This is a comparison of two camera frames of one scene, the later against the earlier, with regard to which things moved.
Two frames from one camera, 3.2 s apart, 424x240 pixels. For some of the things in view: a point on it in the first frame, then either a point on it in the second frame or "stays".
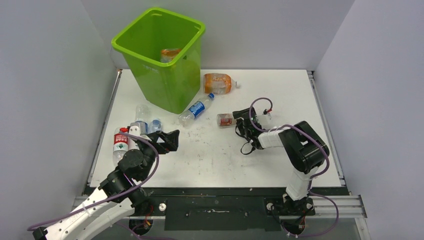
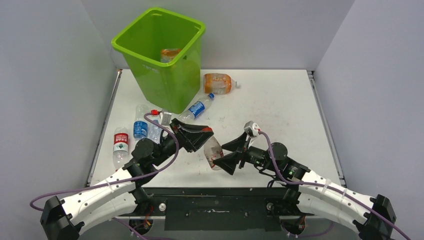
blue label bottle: x=196 y=110 stays
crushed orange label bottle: x=168 y=54 stays
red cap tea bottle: x=225 y=120 to x=213 y=151
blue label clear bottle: x=142 y=115 stays
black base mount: x=221 y=208 stays
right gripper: x=239 y=122 to x=229 y=162
